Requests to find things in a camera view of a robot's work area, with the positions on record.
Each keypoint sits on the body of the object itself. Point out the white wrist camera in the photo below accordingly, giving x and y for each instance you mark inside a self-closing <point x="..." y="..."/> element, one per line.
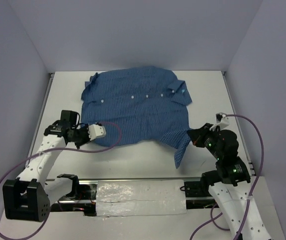
<point x="96" y="131"/>
<point x="222" y="121"/>

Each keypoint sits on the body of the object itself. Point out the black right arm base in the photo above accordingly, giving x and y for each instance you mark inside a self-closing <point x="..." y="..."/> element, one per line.
<point x="196" y="197"/>

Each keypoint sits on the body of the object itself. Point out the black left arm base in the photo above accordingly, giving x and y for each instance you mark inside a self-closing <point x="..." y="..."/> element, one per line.
<point x="84" y="201"/>

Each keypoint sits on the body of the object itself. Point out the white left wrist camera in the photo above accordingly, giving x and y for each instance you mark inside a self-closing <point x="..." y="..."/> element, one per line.
<point x="96" y="131"/>

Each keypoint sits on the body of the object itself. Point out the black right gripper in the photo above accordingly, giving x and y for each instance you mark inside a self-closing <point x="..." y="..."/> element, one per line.
<point x="196" y="135"/>

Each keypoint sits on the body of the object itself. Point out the blue checked long sleeve shirt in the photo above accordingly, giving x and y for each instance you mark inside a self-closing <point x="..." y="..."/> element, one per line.
<point x="146" y="103"/>

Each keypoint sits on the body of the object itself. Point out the silver tape patch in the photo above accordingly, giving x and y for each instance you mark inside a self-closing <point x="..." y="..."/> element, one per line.
<point x="140" y="198"/>

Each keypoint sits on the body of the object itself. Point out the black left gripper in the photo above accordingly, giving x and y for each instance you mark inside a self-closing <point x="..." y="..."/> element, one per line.
<point x="85" y="128"/>

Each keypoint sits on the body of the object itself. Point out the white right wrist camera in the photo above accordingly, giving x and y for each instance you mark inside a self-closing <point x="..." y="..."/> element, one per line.
<point x="222" y="121"/>

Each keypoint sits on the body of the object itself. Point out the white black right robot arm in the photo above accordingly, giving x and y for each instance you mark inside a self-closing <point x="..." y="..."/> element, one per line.
<point x="230" y="183"/>

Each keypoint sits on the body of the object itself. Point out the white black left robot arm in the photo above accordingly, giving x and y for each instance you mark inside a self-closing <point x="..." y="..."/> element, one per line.
<point x="29" y="197"/>

